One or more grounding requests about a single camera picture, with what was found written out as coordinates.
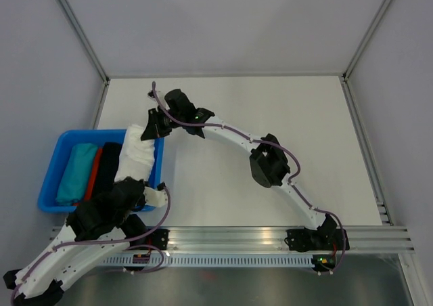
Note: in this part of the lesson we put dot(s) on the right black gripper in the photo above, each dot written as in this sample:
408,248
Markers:
153,129

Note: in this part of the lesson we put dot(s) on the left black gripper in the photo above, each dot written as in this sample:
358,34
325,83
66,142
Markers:
141,202

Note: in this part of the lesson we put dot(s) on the white printed t shirt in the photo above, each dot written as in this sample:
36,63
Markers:
136,158

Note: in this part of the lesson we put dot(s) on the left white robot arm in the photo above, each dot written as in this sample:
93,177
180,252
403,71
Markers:
97,228

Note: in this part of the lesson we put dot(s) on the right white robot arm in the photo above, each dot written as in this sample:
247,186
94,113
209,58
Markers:
269,166

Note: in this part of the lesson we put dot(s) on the black rolled t shirt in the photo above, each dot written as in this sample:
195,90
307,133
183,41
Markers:
107,168

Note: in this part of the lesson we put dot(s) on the red rolled t shirt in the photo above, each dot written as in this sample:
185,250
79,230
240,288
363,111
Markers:
92,177

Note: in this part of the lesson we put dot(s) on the teal rolled t shirt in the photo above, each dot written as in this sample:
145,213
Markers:
73,184

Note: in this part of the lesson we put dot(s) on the blue plastic bin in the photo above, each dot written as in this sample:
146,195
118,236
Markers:
59,159

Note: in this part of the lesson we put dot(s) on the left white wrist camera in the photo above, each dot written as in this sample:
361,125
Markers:
155,198

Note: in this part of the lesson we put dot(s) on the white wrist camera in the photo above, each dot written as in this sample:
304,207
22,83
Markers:
155,198
152,95

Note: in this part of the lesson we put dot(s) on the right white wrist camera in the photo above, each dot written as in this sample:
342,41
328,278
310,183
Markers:
152,95

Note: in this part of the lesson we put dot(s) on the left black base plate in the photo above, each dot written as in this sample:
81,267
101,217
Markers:
158,238

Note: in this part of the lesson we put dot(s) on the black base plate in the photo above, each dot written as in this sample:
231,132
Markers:
158,238
305,240

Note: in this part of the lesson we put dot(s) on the white slotted cable duct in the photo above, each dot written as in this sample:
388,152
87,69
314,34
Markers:
209,260

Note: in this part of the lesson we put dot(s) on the left aluminium frame post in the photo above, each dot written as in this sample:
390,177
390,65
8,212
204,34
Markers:
73,21

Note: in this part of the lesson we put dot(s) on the aluminium frame post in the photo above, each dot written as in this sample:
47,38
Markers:
73,21
367,37

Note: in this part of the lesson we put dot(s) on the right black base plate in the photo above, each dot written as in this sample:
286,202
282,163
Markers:
305,240

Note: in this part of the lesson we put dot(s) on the aluminium mounting rail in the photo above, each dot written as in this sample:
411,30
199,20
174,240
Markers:
272,240

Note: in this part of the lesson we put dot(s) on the right aluminium frame post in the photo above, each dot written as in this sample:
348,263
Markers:
367,37

